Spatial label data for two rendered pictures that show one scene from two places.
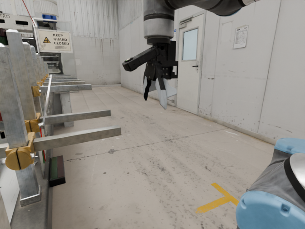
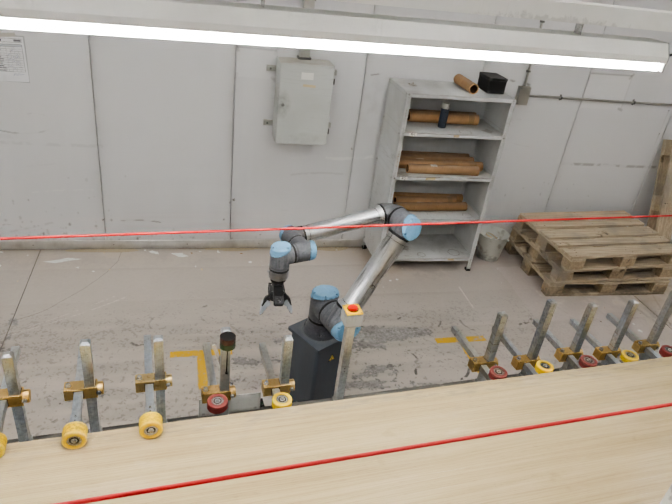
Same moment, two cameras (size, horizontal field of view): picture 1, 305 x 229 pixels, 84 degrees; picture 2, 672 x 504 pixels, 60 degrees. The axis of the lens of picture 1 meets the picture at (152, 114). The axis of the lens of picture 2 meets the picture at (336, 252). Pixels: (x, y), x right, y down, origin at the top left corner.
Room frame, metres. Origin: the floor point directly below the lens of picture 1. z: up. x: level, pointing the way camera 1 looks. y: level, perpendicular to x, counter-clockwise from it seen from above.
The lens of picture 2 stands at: (0.00, 2.15, 2.58)
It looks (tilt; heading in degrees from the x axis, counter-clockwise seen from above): 30 degrees down; 278
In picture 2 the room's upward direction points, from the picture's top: 8 degrees clockwise
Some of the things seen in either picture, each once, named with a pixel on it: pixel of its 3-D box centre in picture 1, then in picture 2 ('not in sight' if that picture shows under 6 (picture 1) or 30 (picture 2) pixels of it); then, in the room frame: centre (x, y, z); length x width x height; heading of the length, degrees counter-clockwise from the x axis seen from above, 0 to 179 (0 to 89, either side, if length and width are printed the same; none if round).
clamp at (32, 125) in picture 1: (31, 123); (218, 393); (0.64, 0.48, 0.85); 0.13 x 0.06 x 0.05; 29
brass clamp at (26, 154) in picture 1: (22, 149); (278, 386); (0.42, 0.35, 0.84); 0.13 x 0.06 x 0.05; 29
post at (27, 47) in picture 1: (34, 94); (160, 384); (0.84, 0.58, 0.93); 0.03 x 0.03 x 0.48; 29
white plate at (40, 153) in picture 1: (43, 149); (229, 404); (0.61, 0.43, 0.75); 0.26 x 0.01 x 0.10; 29
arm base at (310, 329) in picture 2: not in sight; (321, 323); (0.39, -0.40, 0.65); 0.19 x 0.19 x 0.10
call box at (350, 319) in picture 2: not in sight; (351, 316); (0.17, 0.22, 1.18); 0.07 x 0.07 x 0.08; 29
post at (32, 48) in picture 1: (38, 87); (90, 390); (1.06, 0.70, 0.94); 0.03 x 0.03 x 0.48; 29
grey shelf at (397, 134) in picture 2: not in sight; (432, 180); (-0.06, -2.51, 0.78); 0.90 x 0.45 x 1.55; 25
